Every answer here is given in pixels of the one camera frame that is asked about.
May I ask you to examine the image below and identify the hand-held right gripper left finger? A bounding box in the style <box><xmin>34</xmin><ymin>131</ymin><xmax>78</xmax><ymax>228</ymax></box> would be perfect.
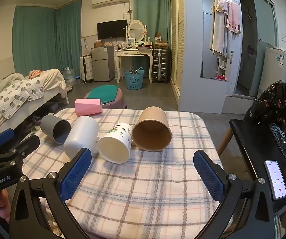
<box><xmin>9</xmin><ymin>147</ymin><xmax>92</xmax><ymax>239</ymax></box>

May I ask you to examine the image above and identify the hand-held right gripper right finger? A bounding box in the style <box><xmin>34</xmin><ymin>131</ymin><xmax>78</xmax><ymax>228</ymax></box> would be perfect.
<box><xmin>193</xmin><ymin>150</ymin><xmax>275</xmax><ymax>239</ymax></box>

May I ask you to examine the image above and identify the grey cup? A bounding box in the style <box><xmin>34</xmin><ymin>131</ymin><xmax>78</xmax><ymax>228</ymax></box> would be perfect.
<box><xmin>40</xmin><ymin>114</ymin><xmax>72</xmax><ymax>145</ymax></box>

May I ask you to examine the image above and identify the frosted white cup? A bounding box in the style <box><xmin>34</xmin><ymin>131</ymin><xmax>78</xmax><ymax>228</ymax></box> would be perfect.
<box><xmin>63</xmin><ymin>116</ymin><xmax>100</xmax><ymax>160</ymax></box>

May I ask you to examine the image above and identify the white leaf print cup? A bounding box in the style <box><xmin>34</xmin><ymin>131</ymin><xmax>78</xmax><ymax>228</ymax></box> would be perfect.
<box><xmin>97</xmin><ymin>122</ymin><xmax>133</xmax><ymax>164</ymax></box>

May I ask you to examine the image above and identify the brown paper cup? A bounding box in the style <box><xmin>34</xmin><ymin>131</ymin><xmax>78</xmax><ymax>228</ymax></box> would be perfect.
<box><xmin>132</xmin><ymin>106</ymin><xmax>172</xmax><ymax>152</ymax></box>

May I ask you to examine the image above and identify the person's left hand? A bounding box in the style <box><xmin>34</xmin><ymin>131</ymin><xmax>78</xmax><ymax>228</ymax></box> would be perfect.
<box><xmin>0</xmin><ymin>189</ymin><xmax>12</xmax><ymax>225</ymax></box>

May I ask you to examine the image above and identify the leaf patterned quilt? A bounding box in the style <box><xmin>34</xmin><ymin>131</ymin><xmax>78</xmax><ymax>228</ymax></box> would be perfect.
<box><xmin>0</xmin><ymin>78</ymin><xmax>44</xmax><ymax>119</ymax></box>

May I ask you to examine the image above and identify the white smartphone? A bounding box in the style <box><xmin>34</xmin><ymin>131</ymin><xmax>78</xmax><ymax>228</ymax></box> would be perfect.
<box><xmin>264</xmin><ymin>160</ymin><xmax>286</xmax><ymax>201</ymax></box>

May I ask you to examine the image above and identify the bed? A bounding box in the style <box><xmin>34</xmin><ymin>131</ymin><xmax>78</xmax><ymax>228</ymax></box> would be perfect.
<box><xmin>0</xmin><ymin>68</ymin><xmax>70</xmax><ymax>141</ymax></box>

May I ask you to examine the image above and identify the plaid table cloth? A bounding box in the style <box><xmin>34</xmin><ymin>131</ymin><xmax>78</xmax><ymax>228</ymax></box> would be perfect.
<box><xmin>21</xmin><ymin>108</ymin><xmax>234</xmax><ymax>239</ymax></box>

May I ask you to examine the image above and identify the pink box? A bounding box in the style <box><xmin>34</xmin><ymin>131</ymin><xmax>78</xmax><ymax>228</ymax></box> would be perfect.
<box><xmin>74</xmin><ymin>98</ymin><xmax>103</xmax><ymax>117</ymax></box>

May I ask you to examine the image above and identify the clear water jug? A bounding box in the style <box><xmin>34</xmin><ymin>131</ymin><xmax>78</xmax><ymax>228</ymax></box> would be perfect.
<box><xmin>64</xmin><ymin>67</ymin><xmax>76</xmax><ymax>86</ymax></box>

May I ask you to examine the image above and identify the green seat cushion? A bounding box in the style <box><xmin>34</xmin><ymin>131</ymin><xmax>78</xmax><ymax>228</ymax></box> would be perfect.
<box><xmin>87</xmin><ymin>85</ymin><xmax>119</xmax><ymax>105</ymax></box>

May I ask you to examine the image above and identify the pink stool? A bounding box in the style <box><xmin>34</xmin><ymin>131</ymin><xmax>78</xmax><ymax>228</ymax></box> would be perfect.
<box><xmin>83</xmin><ymin>87</ymin><xmax>128</xmax><ymax>110</ymax></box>

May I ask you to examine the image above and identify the white suitcase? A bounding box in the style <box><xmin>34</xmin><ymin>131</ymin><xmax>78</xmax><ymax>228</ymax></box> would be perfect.
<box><xmin>79</xmin><ymin>54</ymin><xmax>94</xmax><ymax>83</ymax></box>

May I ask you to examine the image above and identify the black floral bag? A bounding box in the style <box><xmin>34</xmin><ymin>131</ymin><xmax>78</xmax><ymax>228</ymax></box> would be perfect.
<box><xmin>244</xmin><ymin>81</ymin><xmax>286</xmax><ymax>170</ymax></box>

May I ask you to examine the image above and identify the wide teal curtain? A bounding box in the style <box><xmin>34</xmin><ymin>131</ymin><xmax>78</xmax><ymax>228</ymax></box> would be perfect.
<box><xmin>13</xmin><ymin>0</ymin><xmax>82</xmax><ymax>74</ymax></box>

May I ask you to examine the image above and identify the silver fridge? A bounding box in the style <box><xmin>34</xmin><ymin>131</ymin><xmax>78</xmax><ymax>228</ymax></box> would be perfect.
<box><xmin>91</xmin><ymin>46</ymin><xmax>116</xmax><ymax>82</ymax></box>

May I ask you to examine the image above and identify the blue laundry basket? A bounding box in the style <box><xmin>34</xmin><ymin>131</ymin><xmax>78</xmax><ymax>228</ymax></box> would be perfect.
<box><xmin>124</xmin><ymin>67</ymin><xmax>145</xmax><ymax>90</ymax></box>

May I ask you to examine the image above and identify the dark ribbed suitcase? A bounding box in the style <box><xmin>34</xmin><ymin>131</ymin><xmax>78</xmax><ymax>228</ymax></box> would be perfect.
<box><xmin>152</xmin><ymin>48</ymin><xmax>170</xmax><ymax>84</ymax></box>

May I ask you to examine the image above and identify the white washing machine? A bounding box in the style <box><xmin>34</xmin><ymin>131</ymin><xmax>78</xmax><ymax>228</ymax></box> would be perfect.
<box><xmin>257</xmin><ymin>46</ymin><xmax>286</xmax><ymax>100</ymax></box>

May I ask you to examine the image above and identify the white vanity desk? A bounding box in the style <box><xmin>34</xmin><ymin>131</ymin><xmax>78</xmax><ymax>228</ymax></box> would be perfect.
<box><xmin>115</xmin><ymin>47</ymin><xmax>154</xmax><ymax>84</ymax></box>

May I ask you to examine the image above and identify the slatted wardrobe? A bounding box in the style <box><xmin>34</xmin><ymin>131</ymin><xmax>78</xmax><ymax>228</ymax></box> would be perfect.
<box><xmin>169</xmin><ymin>0</ymin><xmax>186</xmax><ymax>105</ymax></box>

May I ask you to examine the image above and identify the black television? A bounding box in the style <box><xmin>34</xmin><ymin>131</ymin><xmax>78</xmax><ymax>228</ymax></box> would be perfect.
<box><xmin>97</xmin><ymin>19</ymin><xmax>128</xmax><ymax>40</ymax></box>

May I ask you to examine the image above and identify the wooden crate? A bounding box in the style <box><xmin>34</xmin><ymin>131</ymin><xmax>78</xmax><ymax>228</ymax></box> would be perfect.
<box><xmin>154</xmin><ymin>36</ymin><xmax>169</xmax><ymax>50</ymax></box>

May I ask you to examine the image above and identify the grey hanging towel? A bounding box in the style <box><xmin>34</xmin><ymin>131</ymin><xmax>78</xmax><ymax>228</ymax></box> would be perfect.
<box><xmin>209</xmin><ymin>0</ymin><xmax>230</xmax><ymax>56</ymax></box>

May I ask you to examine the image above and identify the oval vanity mirror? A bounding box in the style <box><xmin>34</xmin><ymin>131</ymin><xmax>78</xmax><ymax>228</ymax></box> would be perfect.
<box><xmin>127</xmin><ymin>20</ymin><xmax>146</xmax><ymax>43</ymax></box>

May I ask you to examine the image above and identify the pink hanging towel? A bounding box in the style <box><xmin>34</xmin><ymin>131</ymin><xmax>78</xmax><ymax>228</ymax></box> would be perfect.
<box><xmin>226</xmin><ymin>1</ymin><xmax>241</xmax><ymax>34</ymax></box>

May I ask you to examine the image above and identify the narrow teal curtain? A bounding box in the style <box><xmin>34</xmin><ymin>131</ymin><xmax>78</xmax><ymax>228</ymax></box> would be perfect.
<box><xmin>133</xmin><ymin>0</ymin><xmax>172</xmax><ymax>48</ymax></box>

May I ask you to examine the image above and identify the tall wall mirror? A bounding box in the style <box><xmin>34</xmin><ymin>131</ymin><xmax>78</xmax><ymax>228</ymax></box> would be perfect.
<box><xmin>199</xmin><ymin>0</ymin><xmax>241</xmax><ymax>82</ymax></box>

